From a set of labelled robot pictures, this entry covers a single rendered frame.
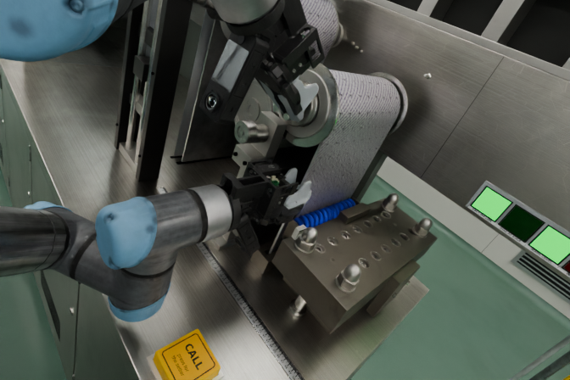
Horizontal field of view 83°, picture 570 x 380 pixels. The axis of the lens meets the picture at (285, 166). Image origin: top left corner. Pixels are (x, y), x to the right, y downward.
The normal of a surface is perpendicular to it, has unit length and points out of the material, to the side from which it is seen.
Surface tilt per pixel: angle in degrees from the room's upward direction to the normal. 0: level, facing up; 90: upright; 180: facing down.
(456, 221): 90
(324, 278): 0
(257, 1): 98
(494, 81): 90
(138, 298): 90
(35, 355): 0
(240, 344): 0
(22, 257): 94
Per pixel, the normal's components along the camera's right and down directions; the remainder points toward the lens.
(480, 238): -0.69, 0.12
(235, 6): -0.06, 0.90
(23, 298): 0.34, -0.81
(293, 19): 0.64, 0.58
